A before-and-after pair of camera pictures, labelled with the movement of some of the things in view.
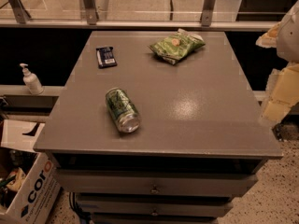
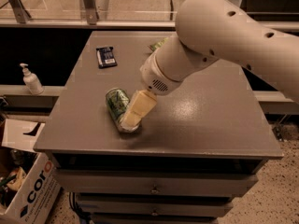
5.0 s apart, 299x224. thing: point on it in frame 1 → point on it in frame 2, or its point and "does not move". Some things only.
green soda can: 123,110 does not move
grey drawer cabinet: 203,136 does not move
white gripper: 290,37 → 154,76
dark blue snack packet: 106,57 does not move
